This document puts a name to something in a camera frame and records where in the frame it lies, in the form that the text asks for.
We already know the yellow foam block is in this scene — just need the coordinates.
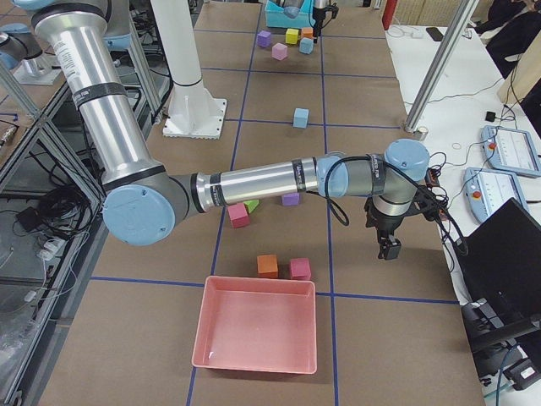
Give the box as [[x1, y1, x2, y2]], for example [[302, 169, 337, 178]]
[[285, 28, 299, 45]]

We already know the pale blue foam block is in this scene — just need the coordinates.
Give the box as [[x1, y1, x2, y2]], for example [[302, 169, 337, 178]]
[[292, 107, 309, 129]]

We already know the pink plastic bin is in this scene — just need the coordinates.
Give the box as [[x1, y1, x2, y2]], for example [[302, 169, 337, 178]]
[[192, 276, 317, 375]]

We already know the light blue foam block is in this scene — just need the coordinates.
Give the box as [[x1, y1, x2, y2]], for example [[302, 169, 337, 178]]
[[298, 37, 314, 55]]

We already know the small metal cylinder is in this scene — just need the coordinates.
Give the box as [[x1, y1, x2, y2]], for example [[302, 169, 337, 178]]
[[413, 126, 429, 141]]

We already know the light pink foam block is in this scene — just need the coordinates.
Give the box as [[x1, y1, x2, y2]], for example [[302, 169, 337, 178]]
[[271, 43, 288, 61]]

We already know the violet foam block near pink bin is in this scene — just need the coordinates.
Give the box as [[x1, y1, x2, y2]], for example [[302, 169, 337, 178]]
[[281, 193, 300, 206]]

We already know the crimson foam block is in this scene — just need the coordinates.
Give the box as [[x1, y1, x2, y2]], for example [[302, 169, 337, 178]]
[[227, 203, 250, 228]]

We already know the purple foam block near blue bin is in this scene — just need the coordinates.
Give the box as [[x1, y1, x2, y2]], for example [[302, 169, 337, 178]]
[[256, 30, 272, 48]]

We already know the white pedestal column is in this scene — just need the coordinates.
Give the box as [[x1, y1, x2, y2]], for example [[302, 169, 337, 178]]
[[151, 0, 227, 140]]

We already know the light blue plastic bin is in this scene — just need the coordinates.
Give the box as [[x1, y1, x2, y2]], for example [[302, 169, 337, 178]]
[[264, 0, 320, 30]]

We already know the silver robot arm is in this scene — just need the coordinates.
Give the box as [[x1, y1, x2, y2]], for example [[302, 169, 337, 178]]
[[19, 1, 441, 260], [267, 0, 339, 43]]

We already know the far teach pendant tablet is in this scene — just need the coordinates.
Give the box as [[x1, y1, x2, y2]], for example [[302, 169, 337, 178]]
[[480, 125, 540, 178]]

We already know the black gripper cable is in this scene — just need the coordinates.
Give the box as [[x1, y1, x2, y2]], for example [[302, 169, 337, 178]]
[[325, 155, 469, 255]]

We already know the orange foam block near pink bin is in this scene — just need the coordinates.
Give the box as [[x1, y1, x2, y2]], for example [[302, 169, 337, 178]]
[[257, 255, 279, 279]]

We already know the black monitor stand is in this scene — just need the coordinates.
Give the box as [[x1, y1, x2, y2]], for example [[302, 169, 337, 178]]
[[461, 298, 540, 354]]

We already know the teach pendant tablet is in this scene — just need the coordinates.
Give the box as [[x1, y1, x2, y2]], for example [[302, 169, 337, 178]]
[[480, 125, 540, 178], [464, 167, 528, 222]]

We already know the orange foam block near blue bin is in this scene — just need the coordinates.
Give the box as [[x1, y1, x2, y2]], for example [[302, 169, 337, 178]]
[[301, 27, 314, 40]]

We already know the green foam block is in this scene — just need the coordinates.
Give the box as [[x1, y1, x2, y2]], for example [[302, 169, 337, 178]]
[[243, 200, 260, 214]]

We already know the aluminium frame post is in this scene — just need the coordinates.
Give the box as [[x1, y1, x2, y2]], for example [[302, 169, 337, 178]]
[[403, 0, 479, 133]]

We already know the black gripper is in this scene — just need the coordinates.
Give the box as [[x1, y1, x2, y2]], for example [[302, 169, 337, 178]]
[[364, 190, 440, 260], [312, 0, 338, 43]]

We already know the black laptop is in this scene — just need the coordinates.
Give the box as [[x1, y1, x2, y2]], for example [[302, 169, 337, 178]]
[[456, 198, 540, 314]]

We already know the seated person in black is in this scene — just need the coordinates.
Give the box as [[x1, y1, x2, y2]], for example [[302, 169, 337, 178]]
[[475, 1, 540, 78]]

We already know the magenta foam block near bin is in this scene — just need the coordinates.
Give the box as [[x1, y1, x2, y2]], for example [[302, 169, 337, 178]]
[[289, 258, 312, 281]]

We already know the near teach pendant tablet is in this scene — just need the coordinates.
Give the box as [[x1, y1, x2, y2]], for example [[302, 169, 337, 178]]
[[464, 167, 528, 222]]

